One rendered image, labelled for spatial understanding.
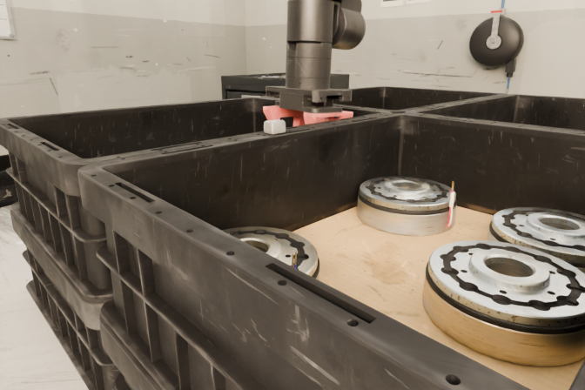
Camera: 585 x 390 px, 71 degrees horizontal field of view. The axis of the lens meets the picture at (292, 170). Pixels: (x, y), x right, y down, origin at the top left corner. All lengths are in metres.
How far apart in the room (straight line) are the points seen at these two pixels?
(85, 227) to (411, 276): 0.26
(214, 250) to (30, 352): 0.41
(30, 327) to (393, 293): 0.42
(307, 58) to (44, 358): 0.43
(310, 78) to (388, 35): 3.48
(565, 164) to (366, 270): 0.23
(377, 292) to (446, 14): 3.56
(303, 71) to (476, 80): 3.27
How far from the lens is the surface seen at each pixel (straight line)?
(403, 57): 3.92
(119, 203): 0.24
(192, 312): 0.22
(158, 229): 0.20
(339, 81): 2.40
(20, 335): 0.58
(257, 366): 0.19
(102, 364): 0.40
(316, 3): 0.52
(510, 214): 0.43
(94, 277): 0.37
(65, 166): 0.33
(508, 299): 0.29
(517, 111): 0.91
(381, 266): 0.37
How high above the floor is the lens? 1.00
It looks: 16 degrees down
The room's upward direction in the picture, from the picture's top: straight up
